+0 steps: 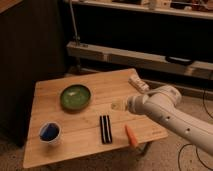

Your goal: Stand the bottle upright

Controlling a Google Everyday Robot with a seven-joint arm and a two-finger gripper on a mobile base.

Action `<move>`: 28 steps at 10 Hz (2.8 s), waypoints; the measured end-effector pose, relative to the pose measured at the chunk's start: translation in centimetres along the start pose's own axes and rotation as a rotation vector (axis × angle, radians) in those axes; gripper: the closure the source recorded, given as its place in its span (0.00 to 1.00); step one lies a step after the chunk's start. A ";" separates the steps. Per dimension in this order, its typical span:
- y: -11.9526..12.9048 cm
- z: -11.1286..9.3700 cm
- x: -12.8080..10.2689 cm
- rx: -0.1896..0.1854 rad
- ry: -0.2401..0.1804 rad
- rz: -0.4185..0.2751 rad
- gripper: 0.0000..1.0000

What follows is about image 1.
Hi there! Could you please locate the white plastic bottle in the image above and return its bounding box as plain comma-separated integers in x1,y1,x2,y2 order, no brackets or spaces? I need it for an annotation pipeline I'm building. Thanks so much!
129,74,149,93

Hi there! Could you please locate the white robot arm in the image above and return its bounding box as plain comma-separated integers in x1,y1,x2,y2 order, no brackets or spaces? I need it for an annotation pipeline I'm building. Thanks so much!
111,85,213,156

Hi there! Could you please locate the black striped rectangular block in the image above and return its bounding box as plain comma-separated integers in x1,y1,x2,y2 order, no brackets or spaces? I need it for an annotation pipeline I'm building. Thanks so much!
99,115,113,144

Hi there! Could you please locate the orange carrot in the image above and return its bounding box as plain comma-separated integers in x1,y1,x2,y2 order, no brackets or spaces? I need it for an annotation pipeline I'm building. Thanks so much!
125,125,138,148

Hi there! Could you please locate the green ceramic bowl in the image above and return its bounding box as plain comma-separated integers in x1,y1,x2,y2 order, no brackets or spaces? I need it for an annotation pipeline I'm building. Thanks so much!
60,84,91,110

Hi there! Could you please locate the wooden folding table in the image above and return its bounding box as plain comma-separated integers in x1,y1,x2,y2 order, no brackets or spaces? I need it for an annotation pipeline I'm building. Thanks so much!
23,69,168,168

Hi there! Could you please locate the white cup with blue inside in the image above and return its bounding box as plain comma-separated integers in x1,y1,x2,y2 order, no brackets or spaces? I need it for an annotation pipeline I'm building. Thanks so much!
39,122,61,146

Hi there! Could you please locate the metal vertical pole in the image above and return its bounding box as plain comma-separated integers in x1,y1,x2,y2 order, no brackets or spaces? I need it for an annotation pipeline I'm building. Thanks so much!
69,0,80,46

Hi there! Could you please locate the upper metal shelf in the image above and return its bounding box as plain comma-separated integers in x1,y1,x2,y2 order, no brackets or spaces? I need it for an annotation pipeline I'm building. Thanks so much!
63,0,213,20

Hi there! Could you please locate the metal rail beam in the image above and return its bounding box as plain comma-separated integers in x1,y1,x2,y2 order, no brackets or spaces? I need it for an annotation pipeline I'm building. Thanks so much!
66,42,213,79

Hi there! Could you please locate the black handle on rail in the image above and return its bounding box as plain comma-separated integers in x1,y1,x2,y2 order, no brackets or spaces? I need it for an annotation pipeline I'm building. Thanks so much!
165,56,195,66

